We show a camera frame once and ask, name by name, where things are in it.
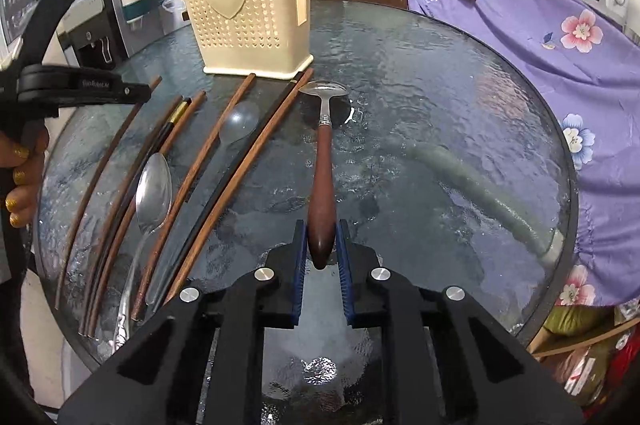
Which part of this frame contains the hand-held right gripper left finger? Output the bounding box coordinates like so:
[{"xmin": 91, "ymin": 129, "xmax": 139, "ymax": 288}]
[{"xmin": 57, "ymin": 219, "xmax": 307, "ymax": 425}]

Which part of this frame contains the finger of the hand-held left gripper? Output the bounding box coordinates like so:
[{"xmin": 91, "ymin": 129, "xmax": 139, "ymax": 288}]
[{"xmin": 17, "ymin": 64, "xmax": 152, "ymax": 110}]

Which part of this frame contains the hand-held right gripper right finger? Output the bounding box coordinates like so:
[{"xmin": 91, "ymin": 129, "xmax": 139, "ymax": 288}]
[{"xmin": 336, "ymin": 219, "xmax": 584, "ymax": 425}]

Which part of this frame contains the black chopstick with gold band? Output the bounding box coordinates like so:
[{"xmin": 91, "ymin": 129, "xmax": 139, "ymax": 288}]
[{"xmin": 85, "ymin": 98, "xmax": 193, "ymax": 340}]

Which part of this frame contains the wooden-handled metal spoon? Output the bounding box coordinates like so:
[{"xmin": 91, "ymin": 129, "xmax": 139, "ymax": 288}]
[{"xmin": 298, "ymin": 80, "xmax": 349, "ymax": 268}]

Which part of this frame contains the brown wooden chopstick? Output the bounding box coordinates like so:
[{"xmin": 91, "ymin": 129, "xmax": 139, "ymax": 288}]
[
  {"xmin": 131, "ymin": 73, "xmax": 257, "ymax": 321},
  {"xmin": 89, "ymin": 91, "xmax": 208, "ymax": 339},
  {"xmin": 54, "ymin": 75, "xmax": 164, "ymax": 310},
  {"xmin": 162, "ymin": 67, "xmax": 315, "ymax": 305}
]

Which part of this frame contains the all-metal spoon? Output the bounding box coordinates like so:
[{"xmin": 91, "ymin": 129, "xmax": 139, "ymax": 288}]
[{"xmin": 112, "ymin": 152, "xmax": 173, "ymax": 353}]

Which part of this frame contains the clear plastic spoon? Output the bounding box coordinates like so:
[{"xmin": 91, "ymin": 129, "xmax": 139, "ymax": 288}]
[{"xmin": 150, "ymin": 100, "xmax": 261, "ymax": 306}]

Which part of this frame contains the dark brown chopstick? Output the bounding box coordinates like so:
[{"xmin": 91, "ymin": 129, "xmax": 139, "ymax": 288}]
[{"xmin": 77, "ymin": 95, "xmax": 185, "ymax": 336}]

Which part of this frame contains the cream plastic utensil holder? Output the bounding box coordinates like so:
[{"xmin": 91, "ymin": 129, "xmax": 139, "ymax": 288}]
[{"xmin": 172, "ymin": 0, "xmax": 316, "ymax": 81}]

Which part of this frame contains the person's left hand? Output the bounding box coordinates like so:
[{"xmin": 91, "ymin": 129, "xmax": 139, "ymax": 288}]
[{"xmin": 0, "ymin": 118, "xmax": 51, "ymax": 231}]

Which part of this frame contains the water dispenser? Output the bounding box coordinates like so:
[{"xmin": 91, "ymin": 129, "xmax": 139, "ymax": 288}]
[{"xmin": 55, "ymin": 0, "xmax": 132, "ymax": 67}]

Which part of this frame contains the grey table leg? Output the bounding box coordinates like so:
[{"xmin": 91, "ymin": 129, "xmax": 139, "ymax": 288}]
[{"xmin": 400, "ymin": 140, "xmax": 566, "ymax": 271}]

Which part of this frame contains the green bag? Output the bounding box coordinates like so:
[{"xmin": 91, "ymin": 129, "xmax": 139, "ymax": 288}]
[{"xmin": 542, "ymin": 302, "xmax": 618, "ymax": 341}]

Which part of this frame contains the red bag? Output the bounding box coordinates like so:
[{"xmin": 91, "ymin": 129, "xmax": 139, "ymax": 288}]
[{"xmin": 595, "ymin": 330, "xmax": 640, "ymax": 406}]

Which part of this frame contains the purple floral cloth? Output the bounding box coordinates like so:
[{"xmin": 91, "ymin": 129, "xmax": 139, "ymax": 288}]
[{"xmin": 405, "ymin": 0, "xmax": 640, "ymax": 306}]

